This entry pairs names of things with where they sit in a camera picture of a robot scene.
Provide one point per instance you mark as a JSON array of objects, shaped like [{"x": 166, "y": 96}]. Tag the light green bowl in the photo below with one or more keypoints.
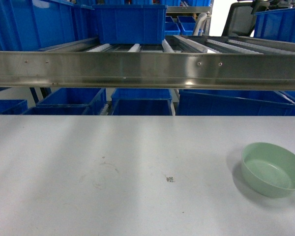
[{"x": 269, "y": 169}]

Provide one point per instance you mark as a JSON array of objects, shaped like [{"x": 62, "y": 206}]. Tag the lower blue bin centre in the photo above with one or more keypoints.
[{"x": 141, "y": 102}]

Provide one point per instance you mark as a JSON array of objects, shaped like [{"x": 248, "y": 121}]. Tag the stainless steel shelf rack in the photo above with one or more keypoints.
[{"x": 181, "y": 62}]

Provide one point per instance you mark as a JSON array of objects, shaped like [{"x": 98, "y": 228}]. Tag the lower blue bin right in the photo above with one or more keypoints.
[{"x": 205, "y": 102}]

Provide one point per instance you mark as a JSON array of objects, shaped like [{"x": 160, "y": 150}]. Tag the lower blue bin left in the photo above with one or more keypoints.
[{"x": 71, "y": 101}]

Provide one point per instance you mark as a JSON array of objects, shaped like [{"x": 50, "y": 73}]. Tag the black mesh office chair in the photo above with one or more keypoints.
[{"x": 240, "y": 20}]

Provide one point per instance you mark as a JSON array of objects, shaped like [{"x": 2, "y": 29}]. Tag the large blue bin left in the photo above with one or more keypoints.
[{"x": 29, "y": 25}]

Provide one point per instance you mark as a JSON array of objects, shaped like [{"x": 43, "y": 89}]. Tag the blue plastic bin centre shelf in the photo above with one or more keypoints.
[{"x": 131, "y": 24}]

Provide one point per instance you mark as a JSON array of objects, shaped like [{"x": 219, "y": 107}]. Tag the small QR sticker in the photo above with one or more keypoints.
[{"x": 170, "y": 179}]

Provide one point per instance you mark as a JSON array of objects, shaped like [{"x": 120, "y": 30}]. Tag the blue bin upper right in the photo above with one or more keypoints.
[{"x": 278, "y": 25}]

